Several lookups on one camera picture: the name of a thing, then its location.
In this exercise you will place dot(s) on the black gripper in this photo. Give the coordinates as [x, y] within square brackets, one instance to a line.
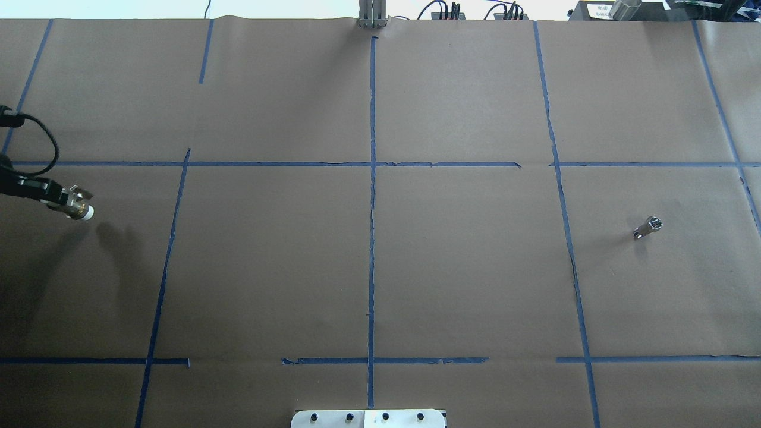
[31, 187]

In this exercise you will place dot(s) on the white PPR pipe piece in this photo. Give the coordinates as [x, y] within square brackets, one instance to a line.
[83, 213]

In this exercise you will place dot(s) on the chrome PPR valve fitting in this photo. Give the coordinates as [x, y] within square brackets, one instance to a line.
[649, 226]

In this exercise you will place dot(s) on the black power strip far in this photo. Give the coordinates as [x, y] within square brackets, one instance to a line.
[442, 11]

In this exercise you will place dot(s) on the black power strip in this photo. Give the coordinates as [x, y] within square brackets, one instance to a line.
[506, 11]
[442, 11]

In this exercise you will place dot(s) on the black power strip near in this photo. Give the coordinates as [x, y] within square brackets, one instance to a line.
[506, 11]

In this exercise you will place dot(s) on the black box under cylinder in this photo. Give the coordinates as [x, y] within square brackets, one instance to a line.
[591, 11]

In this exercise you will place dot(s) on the silver metal cylinder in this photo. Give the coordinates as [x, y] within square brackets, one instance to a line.
[624, 10]

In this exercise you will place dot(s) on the aluminium frame post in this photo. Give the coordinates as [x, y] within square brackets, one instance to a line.
[372, 14]

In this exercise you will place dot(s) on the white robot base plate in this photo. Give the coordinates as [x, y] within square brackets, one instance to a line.
[425, 417]

